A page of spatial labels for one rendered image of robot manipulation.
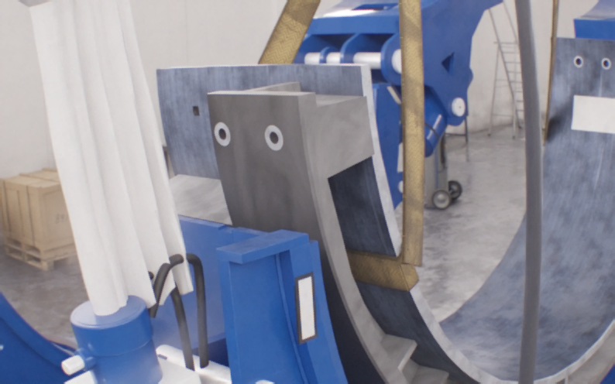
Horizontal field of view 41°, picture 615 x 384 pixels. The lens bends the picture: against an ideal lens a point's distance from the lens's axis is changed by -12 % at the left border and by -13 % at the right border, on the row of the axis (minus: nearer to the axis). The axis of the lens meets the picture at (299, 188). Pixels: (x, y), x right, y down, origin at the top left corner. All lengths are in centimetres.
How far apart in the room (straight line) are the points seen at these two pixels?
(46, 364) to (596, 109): 251
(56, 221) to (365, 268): 800
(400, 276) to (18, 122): 964
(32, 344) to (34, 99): 812
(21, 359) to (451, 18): 322
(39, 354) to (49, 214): 628
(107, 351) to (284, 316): 36
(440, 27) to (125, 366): 391
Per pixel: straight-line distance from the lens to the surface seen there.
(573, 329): 307
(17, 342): 350
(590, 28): 424
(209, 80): 212
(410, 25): 206
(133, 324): 155
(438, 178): 1145
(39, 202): 967
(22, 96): 1134
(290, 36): 233
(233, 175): 185
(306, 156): 168
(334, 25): 519
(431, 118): 521
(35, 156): 1148
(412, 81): 201
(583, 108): 372
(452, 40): 530
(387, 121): 480
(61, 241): 988
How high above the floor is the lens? 250
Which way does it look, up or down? 11 degrees down
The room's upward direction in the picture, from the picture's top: 4 degrees counter-clockwise
